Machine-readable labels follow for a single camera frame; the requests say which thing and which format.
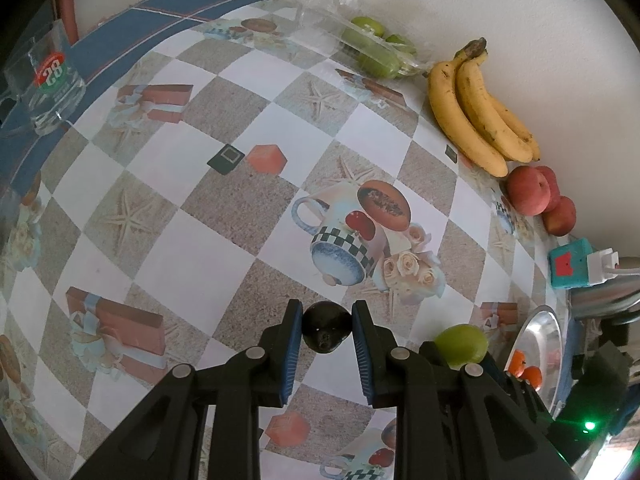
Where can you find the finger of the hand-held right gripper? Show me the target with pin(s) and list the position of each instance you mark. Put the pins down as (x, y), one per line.
(432, 352)
(530, 406)

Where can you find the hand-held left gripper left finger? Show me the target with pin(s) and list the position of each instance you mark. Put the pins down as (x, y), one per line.
(291, 355)

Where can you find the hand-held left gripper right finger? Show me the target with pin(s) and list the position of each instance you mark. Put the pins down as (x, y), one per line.
(361, 360)

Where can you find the orange tangerine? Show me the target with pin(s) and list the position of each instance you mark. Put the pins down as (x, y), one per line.
(533, 377)
(516, 364)

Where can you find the green mango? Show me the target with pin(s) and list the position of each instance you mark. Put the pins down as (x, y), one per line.
(462, 344)

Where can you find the dark plum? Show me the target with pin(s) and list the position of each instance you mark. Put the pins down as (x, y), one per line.
(326, 332)

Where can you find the round steel plate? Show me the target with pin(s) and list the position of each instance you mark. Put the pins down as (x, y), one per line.
(547, 340)

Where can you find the bag of green fruits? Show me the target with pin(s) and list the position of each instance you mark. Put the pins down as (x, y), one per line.
(370, 45)

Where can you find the steel kettle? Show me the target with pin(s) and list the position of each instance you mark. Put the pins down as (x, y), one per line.
(605, 300)

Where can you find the teal box with red label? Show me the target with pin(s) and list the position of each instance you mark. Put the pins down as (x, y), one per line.
(567, 265)

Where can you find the red yellow apple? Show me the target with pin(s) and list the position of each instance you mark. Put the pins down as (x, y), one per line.
(561, 216)

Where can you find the pink red apple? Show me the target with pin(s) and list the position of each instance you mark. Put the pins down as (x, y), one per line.
(529, 191)

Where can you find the dark red apple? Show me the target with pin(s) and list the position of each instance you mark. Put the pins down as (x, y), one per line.
(555, 182)

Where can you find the bunch of yellow bananas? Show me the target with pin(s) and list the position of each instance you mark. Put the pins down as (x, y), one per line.
(475, 105)

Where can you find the glass mug with red label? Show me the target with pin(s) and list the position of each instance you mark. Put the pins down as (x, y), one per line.
(47, 85)

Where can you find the blue checked cloth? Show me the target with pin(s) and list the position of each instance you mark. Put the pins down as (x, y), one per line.
(125, 30)

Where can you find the pink stick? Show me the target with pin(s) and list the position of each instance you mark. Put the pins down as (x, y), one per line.
(65, 5)

